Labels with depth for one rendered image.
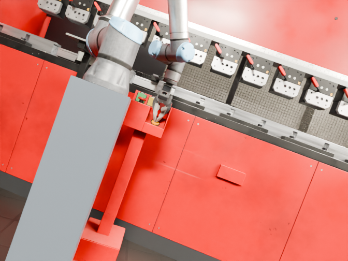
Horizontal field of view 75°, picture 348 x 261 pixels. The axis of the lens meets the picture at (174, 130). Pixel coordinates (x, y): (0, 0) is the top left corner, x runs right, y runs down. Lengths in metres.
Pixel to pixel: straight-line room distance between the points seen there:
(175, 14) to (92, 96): 0.44
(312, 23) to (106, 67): 1.31
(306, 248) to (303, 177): 0.40
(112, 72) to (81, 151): 0.26
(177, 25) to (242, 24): 0.72
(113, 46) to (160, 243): 1.12
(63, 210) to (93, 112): 0.31
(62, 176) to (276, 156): 1.09
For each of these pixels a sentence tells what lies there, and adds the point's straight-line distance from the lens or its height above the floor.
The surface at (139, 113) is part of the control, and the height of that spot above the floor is 0.73.
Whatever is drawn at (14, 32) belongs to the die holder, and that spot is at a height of 0.94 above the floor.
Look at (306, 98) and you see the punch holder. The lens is 1.58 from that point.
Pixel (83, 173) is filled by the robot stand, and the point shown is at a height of 0.51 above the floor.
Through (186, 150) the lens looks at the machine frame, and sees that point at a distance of 1.31.
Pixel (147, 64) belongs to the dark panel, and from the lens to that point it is 2.06.
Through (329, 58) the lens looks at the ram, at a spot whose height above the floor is 1.43.
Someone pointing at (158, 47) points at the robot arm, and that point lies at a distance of 1.01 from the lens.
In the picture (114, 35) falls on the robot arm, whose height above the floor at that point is 0.94.
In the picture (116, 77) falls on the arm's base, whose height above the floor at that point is 0.82.
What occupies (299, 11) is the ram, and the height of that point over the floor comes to 1.64.
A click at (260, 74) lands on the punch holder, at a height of 1.21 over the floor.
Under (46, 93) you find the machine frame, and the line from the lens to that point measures 1.58.
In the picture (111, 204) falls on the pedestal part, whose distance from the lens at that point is 1.18.
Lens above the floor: 0.75
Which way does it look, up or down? 2 degrees down
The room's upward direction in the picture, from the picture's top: 20 degrees clockwise
